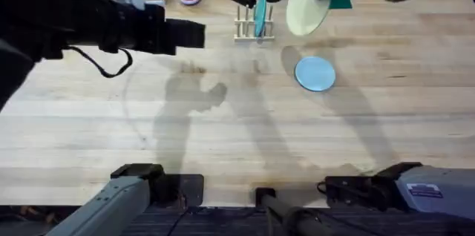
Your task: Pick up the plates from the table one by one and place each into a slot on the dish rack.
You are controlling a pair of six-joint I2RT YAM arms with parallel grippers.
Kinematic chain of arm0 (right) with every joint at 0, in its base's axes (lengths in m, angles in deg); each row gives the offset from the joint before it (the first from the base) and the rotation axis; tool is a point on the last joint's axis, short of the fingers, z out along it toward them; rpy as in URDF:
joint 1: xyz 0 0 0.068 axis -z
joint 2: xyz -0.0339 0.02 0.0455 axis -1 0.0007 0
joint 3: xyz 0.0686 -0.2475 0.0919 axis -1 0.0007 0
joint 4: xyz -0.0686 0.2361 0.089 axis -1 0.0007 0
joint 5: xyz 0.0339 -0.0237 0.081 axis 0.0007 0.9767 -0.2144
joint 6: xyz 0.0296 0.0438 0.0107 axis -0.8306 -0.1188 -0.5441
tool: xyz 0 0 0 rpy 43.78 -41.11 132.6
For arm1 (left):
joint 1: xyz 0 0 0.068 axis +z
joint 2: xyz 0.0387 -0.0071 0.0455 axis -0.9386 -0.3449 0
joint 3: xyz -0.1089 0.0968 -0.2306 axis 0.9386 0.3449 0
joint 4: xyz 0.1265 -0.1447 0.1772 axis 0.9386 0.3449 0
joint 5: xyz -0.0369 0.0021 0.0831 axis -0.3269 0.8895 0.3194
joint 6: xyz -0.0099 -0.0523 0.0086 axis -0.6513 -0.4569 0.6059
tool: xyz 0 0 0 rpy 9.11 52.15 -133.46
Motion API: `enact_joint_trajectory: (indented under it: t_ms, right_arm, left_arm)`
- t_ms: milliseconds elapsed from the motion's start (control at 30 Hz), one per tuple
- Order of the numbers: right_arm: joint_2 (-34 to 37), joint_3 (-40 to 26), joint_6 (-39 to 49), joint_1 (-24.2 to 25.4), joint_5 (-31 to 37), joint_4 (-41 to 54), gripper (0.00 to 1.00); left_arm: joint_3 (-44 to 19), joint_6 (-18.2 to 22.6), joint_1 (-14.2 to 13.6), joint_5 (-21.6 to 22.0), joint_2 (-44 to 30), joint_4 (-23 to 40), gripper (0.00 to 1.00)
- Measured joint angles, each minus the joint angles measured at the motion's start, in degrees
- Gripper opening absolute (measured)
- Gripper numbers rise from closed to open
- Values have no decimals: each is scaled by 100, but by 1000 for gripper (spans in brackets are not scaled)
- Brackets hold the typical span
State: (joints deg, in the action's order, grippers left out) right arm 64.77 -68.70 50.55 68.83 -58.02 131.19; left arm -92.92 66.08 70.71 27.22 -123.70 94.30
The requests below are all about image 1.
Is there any pale green plate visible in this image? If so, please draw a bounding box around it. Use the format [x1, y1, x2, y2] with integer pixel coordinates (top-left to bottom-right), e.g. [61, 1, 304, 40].
[285, 0, 333, 37]

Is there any small wooden peg rack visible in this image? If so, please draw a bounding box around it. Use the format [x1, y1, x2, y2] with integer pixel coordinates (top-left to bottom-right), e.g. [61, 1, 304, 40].
[233, 4, 276, 42]

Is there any teal plate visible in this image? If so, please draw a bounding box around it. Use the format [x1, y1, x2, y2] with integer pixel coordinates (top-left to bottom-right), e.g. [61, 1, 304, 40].
[254, 0, 268, 39]

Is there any light blue plate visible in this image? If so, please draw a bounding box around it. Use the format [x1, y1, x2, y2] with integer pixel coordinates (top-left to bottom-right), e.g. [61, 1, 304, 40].
[294, 56, 337, 93]

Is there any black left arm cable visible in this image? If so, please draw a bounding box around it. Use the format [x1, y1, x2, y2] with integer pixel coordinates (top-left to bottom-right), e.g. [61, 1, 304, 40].
[65, 45, 134, 79]

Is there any green board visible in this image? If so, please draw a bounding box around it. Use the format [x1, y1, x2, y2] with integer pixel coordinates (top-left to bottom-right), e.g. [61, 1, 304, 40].
[327, 0, 353, 10]

